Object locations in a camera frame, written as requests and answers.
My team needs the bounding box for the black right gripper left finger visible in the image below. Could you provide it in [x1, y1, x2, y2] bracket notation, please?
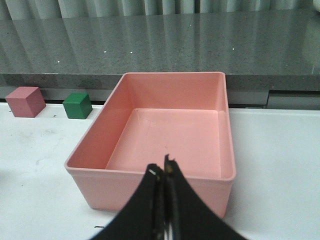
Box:
[92, 163, 164, 240]

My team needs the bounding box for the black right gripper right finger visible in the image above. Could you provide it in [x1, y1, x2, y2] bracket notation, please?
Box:
[164, 154, 245, 240]

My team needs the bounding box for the pink plastic bin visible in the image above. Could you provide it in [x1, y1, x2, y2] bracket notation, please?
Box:
[64, 72, 236, 217]

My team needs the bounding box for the green cube middle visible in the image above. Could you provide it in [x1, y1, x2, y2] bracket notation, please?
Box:
[62, 92, 93, 120]

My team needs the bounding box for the pink cube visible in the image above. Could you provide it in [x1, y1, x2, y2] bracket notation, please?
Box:
[5, 86, 46, 118]

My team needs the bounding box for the grey stone counter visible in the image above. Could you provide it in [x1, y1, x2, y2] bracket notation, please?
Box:
[0, 8, 320, 110]

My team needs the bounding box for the grey-white curtain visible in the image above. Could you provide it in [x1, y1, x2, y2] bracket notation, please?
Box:
[0, 0, 313, 20]

